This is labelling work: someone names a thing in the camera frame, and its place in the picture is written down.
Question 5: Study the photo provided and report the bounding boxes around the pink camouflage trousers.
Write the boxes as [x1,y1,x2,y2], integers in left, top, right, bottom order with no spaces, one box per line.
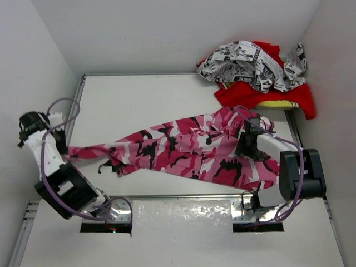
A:
[64,107,279,191]

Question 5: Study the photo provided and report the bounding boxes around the black white comic print trousers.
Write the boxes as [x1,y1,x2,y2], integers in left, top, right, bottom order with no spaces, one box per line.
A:
[197,41,307,93]

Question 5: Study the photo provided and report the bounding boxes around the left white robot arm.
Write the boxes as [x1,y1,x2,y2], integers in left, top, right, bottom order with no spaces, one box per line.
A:
[18,111,133,223]

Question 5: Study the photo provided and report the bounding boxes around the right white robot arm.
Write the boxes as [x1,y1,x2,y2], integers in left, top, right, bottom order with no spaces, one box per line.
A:
[235,117,327,222]

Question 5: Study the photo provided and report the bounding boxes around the red yellow garment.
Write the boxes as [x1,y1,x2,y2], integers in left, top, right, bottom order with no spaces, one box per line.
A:
[213,41,317,120]

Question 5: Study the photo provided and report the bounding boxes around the white front cover board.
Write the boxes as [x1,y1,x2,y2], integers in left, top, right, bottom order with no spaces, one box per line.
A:
[21,200,343,266]

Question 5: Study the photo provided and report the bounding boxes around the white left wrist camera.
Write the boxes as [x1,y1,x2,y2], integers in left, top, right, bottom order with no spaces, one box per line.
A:
[47,112,65,131]

